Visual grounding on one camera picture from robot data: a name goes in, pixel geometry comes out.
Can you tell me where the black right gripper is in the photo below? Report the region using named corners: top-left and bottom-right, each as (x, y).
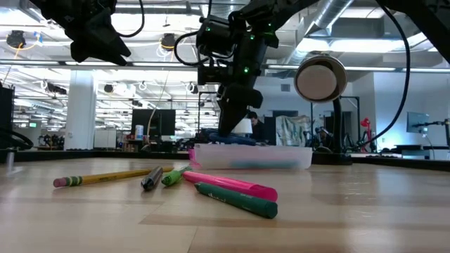
top-left (217, 33), bottom-right (278, 137)

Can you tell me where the black cabinet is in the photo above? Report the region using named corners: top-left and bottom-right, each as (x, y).
top-left (0, 86), bottom-right (15, 148)

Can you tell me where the green crayon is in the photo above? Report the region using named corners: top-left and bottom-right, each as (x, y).
top-left (193, 181), bottom-right (279, 219)

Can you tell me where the silver metal post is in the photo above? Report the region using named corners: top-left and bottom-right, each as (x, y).
top-left (5, 149), bottom-right (17, 169)

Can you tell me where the black ceiling device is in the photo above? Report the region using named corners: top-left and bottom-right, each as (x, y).
top-left (6, 30), bottom-right (27, 49)
top-left (160, 33), bottom-right (178, 52)

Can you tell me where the black boom stand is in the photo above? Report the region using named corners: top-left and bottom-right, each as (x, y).
top-left (411, 118), bottom-right (450, 148)

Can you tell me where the clear pencil box pink lid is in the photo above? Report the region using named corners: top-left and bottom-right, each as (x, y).
top-left (188, 143), bottom-right (314, 171)

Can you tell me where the yellow pencil with pink eraser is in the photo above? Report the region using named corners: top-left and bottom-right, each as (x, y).
top-left (52, 167), bottom-right (175, 188)

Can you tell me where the black desk lamp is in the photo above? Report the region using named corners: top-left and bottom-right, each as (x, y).
top-left (293, 53), bottom-right (353, 166)

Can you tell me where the black monitor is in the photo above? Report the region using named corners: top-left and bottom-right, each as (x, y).
top-left (131, 108), bottom-right (176, 142)

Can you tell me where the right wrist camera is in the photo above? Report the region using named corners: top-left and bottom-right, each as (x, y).
top-left (196, 65), bottom-right (226, 86)

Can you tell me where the green pen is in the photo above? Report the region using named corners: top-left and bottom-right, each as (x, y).
top-left (160, 166), bottom-right (193, 187)

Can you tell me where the person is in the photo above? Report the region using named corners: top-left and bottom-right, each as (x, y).
top-left (247, 111), bottom-right (267, 143)

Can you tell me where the black aluminium table frame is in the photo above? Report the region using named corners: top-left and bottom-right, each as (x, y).
top-left (0, 149), bottom-right (450, 173)

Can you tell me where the grey-blue wall screen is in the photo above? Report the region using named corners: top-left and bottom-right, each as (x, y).
top-left (406, 112), bottom-right (430, 135)

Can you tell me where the pink highlighter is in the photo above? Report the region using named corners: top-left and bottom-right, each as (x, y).
top-left (181, 170), bottom-right (279, 203)

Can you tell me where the red figure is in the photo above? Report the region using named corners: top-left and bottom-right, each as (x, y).
top-left (360, 117), bottom-right (373, 150)

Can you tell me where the grey draped cloth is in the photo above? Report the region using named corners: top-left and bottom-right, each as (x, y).
top-left (276, 115), bottom-right (312, 147)

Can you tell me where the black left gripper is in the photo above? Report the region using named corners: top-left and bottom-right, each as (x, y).
top-left (30, 0), bottom-right (131, 66)

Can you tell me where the silver ventilation duct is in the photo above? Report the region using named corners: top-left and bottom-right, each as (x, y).
top-left (284, 0), bottom-right (354, 66)

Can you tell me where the black pen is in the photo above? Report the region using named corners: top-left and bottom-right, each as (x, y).
top-left (140, 166), bottom-right (165, 192)

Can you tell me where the white column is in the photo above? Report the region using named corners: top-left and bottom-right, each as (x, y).
top-left (64, 70), bottom-right (98, 151)

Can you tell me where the white cabinet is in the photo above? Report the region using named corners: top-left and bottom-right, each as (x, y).
top-left (93, 129), bottom-right (117, 149)

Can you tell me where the white-shaded table lamp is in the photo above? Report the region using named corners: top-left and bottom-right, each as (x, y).
top-left (233, 118), bottom-right (253, 136)

